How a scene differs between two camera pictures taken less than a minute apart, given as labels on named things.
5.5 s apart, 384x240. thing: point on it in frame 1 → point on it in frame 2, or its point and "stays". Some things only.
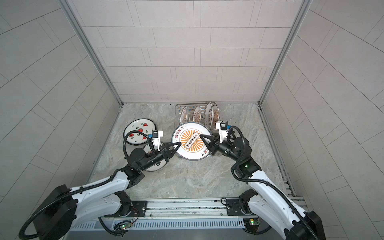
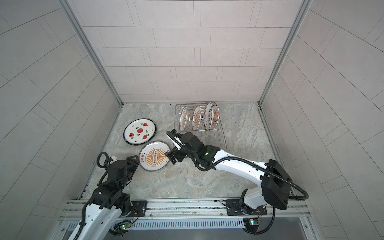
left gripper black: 163,153 → 130,163
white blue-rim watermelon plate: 144,125 stays
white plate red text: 209,115 stays
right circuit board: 254,221 stays
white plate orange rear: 216,115 stays
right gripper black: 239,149 → 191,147
